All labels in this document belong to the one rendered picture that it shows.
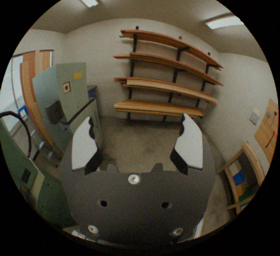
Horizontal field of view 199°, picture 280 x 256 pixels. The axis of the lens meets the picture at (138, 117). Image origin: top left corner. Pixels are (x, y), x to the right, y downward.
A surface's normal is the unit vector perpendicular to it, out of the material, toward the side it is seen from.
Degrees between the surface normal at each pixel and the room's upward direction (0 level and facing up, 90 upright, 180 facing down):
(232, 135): 90
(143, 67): 90
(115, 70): 90
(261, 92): 90
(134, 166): 0
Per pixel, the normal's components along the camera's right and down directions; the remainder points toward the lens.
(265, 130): -0.99, -0.07
